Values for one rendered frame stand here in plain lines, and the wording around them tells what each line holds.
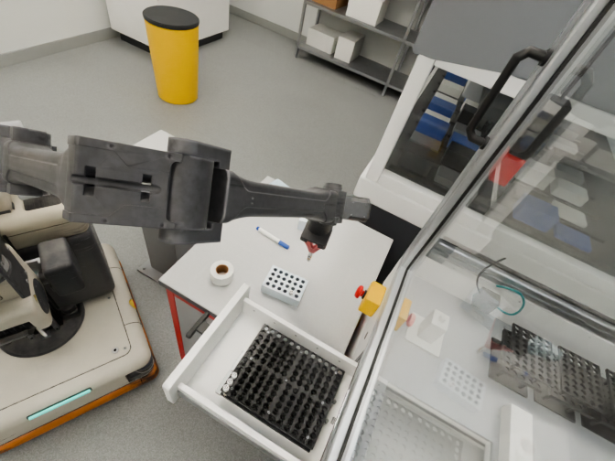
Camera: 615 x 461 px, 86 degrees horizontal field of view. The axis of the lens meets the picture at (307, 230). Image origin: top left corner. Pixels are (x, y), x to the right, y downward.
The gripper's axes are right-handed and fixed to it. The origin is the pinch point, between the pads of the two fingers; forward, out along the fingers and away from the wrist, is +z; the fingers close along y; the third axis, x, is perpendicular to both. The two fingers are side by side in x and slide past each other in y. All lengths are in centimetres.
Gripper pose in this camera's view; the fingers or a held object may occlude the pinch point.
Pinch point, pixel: (312, 249)
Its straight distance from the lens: 89.3
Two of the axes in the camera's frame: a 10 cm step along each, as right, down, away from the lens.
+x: -9.3, -3.5, 0.9
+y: 3.2, -6.8, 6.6
